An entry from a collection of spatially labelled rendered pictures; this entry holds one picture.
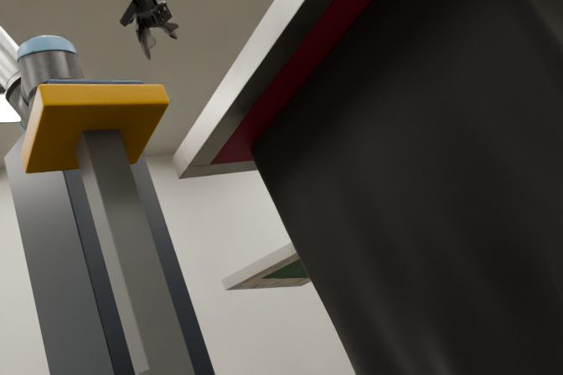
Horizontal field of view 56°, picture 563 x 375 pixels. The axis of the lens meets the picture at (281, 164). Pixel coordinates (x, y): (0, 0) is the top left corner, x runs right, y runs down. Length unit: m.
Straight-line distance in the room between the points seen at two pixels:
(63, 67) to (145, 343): 0.75
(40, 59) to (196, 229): 3.95
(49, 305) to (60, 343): 0.07
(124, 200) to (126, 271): 0.08
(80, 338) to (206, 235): 4.14
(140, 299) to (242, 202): 4.86
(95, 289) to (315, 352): 4.36
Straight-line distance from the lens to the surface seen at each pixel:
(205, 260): 4.91
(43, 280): 1.01
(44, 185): 1.01
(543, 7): 0.54
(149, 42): 1.72
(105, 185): 0.56
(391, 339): 0.68
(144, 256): 0.54
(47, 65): 1.16
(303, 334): 5.14
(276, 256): 1.64
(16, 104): 1.32
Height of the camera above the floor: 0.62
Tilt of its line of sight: 21 degrees up
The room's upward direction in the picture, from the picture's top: 23 degrees counter-clockwise
